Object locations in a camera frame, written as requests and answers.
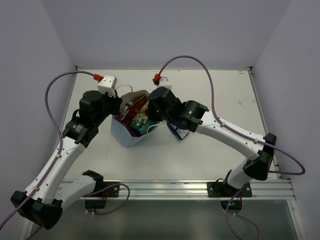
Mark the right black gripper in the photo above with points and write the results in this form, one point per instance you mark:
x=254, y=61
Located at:
x=151, y=114

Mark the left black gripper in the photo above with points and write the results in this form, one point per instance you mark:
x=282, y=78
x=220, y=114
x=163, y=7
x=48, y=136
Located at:
x=115, y=104

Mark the green mint candy bag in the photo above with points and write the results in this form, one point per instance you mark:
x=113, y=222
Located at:
x=145, y=126

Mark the blue white snack bag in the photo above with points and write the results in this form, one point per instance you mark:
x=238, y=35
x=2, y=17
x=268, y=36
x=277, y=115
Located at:
x=179, y=133

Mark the light blue paper bag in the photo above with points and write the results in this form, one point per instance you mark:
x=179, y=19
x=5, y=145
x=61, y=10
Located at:
x=125, y=135

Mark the yellow green Fox's candy bag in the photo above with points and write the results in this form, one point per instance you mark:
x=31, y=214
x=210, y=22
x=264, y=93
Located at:
x=139, y=119

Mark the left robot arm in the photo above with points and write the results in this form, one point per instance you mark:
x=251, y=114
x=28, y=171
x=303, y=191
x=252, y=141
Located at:
x=42, y=202

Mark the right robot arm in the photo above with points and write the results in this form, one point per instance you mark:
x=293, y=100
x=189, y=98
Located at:
x=197, y=118

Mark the red snack mix bag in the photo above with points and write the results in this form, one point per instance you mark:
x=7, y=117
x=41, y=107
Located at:
x=132, y=108

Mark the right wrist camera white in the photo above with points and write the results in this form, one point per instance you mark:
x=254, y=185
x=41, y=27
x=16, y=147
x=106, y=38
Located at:
x=160, y=81

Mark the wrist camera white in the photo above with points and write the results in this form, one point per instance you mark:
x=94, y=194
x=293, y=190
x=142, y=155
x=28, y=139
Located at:
x=108, y=85
x=160, y=81

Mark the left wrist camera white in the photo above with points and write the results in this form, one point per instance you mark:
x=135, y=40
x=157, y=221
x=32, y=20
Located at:
x=108, y=85

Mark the aluminium front rail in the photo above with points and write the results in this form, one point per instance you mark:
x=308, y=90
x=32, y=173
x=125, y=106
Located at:
x=198, y=190

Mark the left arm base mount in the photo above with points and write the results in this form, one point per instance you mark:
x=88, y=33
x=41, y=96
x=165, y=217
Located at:
x=113, y=192

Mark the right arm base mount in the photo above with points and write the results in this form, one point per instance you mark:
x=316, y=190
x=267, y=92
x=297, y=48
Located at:
x=219, y=189

